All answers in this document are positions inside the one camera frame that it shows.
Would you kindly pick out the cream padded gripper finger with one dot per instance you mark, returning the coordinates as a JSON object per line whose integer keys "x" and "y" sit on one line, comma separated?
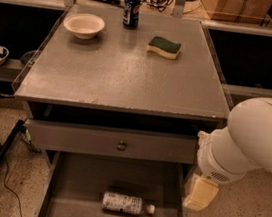
{"x": 203, "y": 139}
{"x": 200, "y": 192}

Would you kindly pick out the clear plastic bottle white label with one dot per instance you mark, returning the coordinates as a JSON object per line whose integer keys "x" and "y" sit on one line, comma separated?
{"x": 126, "y": 204}

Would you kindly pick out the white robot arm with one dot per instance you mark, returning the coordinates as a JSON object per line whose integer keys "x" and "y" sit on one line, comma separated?
{"x": 228, "y": 154}

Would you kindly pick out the grey top drawer with knob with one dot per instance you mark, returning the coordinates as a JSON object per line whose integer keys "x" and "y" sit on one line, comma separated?
{"x": 109, "y": 141}

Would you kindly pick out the grey drawer cabinet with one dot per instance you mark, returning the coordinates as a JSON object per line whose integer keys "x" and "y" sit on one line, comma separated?
{"x": 112, "y": 81}

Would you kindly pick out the open grey middle drawer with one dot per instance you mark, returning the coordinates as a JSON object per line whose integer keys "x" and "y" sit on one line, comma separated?
{"x": 97, "y": 186}

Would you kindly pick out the green yellow sponge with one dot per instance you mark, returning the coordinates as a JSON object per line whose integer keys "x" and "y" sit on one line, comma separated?
{"x": 164, "y": 47}

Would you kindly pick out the cardboard box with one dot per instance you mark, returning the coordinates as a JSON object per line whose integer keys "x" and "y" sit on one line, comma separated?
{"x": 246, "y": 11}

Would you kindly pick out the blue soda can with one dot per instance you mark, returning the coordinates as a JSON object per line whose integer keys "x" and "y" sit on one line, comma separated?
{"x": 131, "y": 13}

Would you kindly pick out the white paper bowl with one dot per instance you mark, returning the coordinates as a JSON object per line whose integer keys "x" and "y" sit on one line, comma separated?
{"x": 84, "y": 26}

